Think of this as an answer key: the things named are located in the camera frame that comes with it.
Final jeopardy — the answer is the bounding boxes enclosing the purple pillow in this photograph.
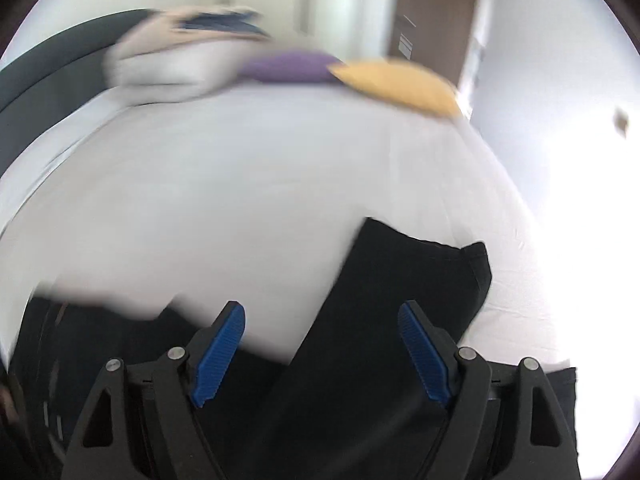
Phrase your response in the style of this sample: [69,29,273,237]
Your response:
[240,50,347,86]

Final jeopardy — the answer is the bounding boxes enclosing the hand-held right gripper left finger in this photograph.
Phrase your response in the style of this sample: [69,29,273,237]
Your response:
[60,301,246,480]

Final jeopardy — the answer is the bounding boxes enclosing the brown wooden door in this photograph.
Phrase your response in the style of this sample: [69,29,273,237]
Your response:
[387,0,484,92]

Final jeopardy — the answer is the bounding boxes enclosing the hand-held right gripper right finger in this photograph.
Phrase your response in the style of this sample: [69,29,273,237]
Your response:
[398,300,581,480]

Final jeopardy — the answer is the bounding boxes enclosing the folded blue-grey blanket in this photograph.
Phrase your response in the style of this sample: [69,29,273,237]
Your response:
[177,10,271,41]

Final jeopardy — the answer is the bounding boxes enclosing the folded beige duvet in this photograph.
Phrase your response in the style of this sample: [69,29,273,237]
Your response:
[102,5,273,106]

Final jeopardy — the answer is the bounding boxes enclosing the yellow pillow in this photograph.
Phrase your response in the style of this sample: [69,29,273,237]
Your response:
[327,58,463,120]

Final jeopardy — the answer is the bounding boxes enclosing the black denim pants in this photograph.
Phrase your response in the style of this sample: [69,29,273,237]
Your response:
[10,216,578,480]

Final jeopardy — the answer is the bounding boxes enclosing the dark grey padded headboard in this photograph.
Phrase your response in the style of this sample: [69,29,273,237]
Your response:
[0,8,166,133]

